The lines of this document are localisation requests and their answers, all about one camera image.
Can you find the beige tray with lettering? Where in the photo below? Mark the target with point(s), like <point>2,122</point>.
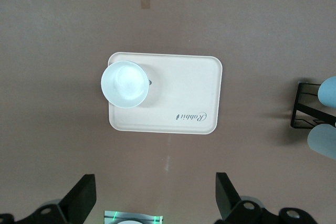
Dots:
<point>183,90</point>

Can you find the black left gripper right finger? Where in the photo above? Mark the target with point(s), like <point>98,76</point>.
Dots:
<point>225,197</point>

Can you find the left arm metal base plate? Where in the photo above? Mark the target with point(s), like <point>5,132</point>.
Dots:
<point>110,217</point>

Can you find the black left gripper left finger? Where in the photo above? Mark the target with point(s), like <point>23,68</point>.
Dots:
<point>84,197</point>

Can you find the white bowl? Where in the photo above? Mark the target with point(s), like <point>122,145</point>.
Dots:
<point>126,85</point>

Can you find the blue cup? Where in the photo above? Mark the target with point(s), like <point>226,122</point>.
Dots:
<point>328,93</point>

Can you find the grey cup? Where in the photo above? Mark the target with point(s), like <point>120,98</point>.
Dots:
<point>324,142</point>

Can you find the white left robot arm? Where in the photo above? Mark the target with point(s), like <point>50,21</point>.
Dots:
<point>131,222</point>

